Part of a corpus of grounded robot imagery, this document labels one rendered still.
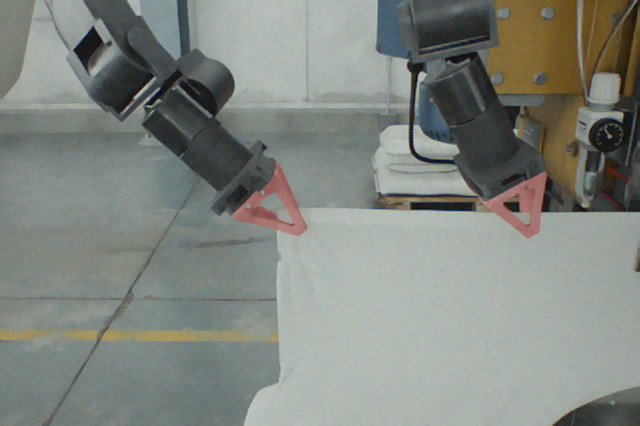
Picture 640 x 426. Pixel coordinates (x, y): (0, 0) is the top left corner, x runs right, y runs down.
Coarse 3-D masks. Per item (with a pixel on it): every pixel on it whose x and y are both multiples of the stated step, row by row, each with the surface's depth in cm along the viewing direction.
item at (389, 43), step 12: (384, 0) 85; (396, 0) 83; (408, 0) 80; (384, 12) 86; (384, 24) 86; (396, 24) 84; (384, 36) 87; (396, 36) 84; (384, 48) 87; (396, 48) 85; (408, 48) 82
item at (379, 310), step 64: (320, 256) 68; (384, 256) 67; (448, 256) 67; (512, 256) 67; (576, 256) 67; (320, 320) 71; (384, 320) 70; (448, 320) 70; (512, 320) 70; (576, 320) 70; (320, 384) 73; (384, 384) 72; (448, 384) 72; (512, 384) 72; (576, 384) 72
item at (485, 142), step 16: (496, 112) 58; (448, 128) 61; (464, 128) 58; (480, 128) 58; (496, 128) 58; (512, 128) 60; (464, 144) 60; (480, 144) 59; (496, 144) 59; (512, 144) 59; (464, 160) 62; (480, 160) 60; (496, 160) 59; (512, 160) 59; (528, 160) 57; (480, 176) 59; (496, 176) 58
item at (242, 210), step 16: (240, 192) 65; (256, 192) 63; (272, 192) 63; (288, 192) 64; (240, 208) 63; (288, 208) 65; (256, 224) 65; (272, 224) 65; (288, 224) 66; (304, 224) 66
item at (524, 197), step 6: (540, 168) 59; (528, 174) 59; (534, 174) 59; (468, 186) 65; (474, 192) 65; (522, 192) 65; (528, 192) 65; (522, 198) 65; (528, 198) 65; (522, 204) 65; (528, 204) 65; (510, 210) 66; (522, 210) 66; (528, 210) 66
